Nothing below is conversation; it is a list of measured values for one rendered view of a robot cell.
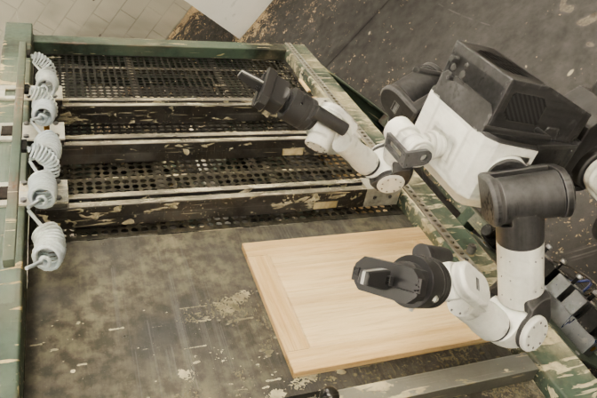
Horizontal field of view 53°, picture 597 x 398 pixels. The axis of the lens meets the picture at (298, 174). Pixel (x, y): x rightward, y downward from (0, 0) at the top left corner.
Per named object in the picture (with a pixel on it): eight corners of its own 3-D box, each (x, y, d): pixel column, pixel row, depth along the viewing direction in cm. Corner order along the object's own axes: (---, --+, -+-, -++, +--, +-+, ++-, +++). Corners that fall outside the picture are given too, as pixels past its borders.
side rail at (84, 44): (282, 71, 286) (287, 50, 281) (35, 67, 246) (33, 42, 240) (278, 64, 293) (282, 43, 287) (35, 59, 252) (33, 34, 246)
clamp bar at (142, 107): (333, 123, 235) (346, 67, 223) (1, 128, 192) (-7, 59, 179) (324, 110, 243) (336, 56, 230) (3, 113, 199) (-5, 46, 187)
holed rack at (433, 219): (482, 275, 162) (483, 274, 162) (473, 276, 161) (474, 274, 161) (290, 43, 288) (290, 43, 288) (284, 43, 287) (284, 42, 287)
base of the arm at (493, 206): (550, 197, 122) (553, 149, 117) (576, 234, 111) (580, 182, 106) (477, 208, 124) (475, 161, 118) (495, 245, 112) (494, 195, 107)
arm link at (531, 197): (548, 222, 120) (549, 162, 115) (566, 246, 112) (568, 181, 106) (490, 230, 121) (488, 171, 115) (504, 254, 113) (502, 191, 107)
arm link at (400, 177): (406, 157, 175) (417, 102, 158) (416, 191, 167) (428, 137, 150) (368, 160, 175) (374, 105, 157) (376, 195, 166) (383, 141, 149)
